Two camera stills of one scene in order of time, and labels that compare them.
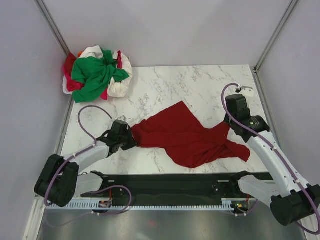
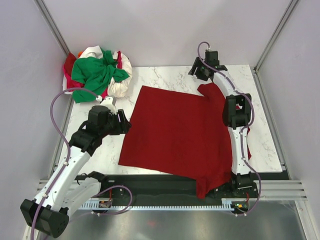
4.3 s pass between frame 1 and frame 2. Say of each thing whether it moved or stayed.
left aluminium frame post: stayed
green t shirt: stayed
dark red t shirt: moved
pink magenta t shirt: stayed
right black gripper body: moved
